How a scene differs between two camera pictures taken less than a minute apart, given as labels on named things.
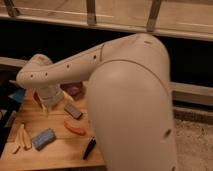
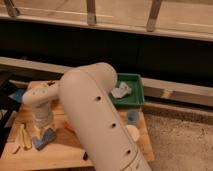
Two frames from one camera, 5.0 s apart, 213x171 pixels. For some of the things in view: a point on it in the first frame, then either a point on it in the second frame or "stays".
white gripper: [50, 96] -> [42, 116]
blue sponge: [41, 140] stays
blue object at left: [18, 95] stays
